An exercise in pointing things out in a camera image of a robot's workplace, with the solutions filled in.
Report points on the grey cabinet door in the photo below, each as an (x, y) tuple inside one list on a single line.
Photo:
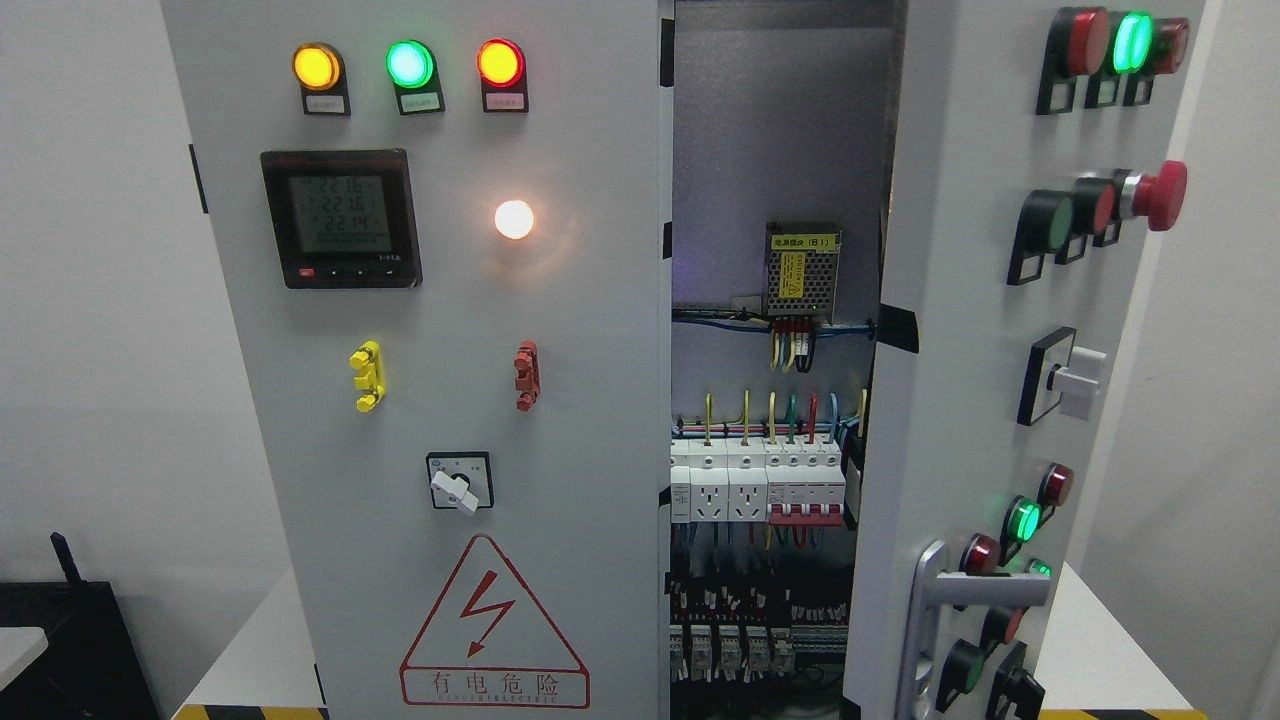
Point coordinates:
[(576, 479), (1010, 118)]

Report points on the white glowing indicator lamp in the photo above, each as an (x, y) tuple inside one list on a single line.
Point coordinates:
[(514, 219)]

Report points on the metal mesh power supply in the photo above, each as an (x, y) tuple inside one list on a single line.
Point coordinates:
[(802, 268)]

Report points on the white socket breaker row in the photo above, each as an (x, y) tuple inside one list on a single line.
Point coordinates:
[(785, 484)]

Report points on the lower relay terminal row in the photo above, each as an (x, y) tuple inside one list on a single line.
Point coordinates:
[(742, 629)]

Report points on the red electric hazard sticker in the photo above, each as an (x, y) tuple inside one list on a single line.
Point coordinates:
[(488, 642)]

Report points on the red indicator lamp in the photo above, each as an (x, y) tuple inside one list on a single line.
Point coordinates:
[(501, 65)]

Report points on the black digital power meter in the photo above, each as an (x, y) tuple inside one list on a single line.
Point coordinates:
[(343, 219)]

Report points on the green indicator lamp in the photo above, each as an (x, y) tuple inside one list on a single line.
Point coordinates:
[(414, 74)]

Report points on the yellow indicator lamp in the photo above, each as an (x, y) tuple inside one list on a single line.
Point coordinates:
[(321, 72)]

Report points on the red emergency stop button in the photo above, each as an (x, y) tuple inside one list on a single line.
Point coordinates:
[(1155, 196)]

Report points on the black box at left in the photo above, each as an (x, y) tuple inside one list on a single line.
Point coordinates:
[(89, 669)]

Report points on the red terminal post block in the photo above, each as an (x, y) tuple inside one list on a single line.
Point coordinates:
[(527, 381)]

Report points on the white rotary selector switch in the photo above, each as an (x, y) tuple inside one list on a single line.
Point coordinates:
[(460, 480)]

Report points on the yellow terminal post block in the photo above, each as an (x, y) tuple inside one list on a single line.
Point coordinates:
[(369, 375)]

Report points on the silver door handle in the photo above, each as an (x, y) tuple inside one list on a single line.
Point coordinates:
[(929, 683)]

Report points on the white selector switch right door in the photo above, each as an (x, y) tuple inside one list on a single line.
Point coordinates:
[(1060, 375)]

